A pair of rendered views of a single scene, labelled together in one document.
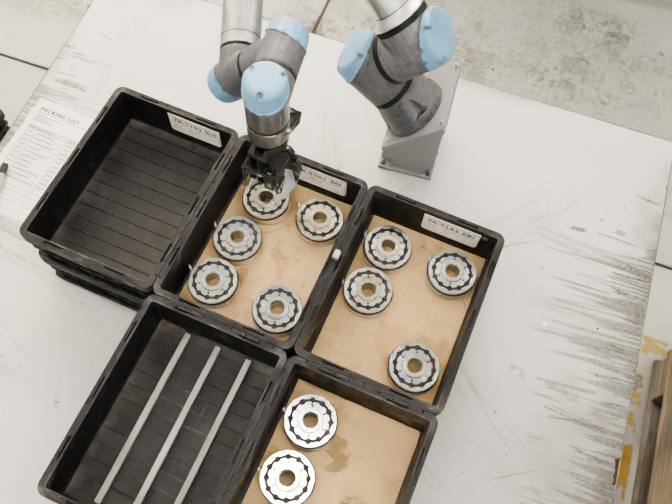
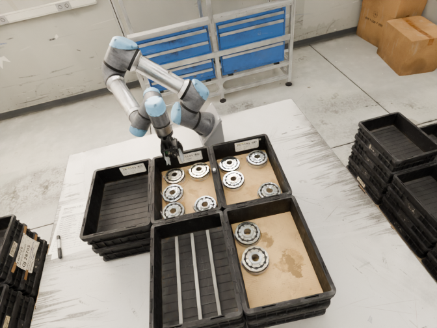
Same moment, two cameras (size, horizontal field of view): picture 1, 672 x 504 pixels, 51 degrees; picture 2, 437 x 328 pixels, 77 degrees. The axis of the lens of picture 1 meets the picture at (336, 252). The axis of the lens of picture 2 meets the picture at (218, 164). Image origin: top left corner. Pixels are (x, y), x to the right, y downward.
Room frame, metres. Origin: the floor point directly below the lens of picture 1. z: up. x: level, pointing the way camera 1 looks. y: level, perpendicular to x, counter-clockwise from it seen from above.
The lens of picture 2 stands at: (-0.25, 0.26, 1.87)
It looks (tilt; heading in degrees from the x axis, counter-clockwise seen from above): 46 degrees down; 341
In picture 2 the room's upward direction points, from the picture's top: 11 degrees counter-clockwise
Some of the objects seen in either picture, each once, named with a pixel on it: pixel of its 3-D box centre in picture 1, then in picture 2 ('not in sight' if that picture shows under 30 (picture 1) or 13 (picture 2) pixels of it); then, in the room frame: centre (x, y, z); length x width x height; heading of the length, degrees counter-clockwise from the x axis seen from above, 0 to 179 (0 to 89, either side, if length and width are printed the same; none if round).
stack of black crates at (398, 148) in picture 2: not in sight; (387, 159); (0.47, -1.21, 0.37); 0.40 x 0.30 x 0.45; 165
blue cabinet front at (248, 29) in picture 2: not in sight; (252, 43); (2.23, -1.25, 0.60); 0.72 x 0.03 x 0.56; 76
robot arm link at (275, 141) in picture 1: (269, 126); (163, 127); (0.69, 0.13, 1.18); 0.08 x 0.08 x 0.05
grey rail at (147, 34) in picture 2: not in sight; (210, 19); (2.36, -0.87, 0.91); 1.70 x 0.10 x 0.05; 76
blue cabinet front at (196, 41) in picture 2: not in sight; (178, 61); (2.43, -0.48, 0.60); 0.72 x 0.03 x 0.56; 76
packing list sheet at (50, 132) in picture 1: (43, 161); (74, 226); (0.85, 0.73, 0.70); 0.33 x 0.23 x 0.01; 166
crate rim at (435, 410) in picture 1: (402, 293); (246, 168); (0.51, -0.14, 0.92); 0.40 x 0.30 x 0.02; 161
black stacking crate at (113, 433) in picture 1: (173, 425); (194, 270); (0.22, 0.27, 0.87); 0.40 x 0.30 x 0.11; 161
